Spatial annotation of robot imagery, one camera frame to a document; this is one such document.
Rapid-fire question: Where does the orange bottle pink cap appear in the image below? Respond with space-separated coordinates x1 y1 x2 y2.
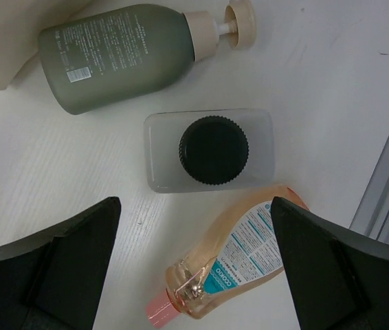
146 185 307 329

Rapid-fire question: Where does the cream canvas tote bag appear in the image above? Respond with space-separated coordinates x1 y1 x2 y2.
0 1 89 90

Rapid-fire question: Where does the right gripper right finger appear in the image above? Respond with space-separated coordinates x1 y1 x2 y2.
271 197 389 329

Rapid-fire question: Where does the clear bottle black cap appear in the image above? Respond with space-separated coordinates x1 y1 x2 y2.
144 109 275 194

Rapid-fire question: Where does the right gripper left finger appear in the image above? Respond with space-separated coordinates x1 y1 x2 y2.
0 197 122 329

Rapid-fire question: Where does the grey-green pump bottle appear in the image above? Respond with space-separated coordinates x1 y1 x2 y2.
38 1 256 115

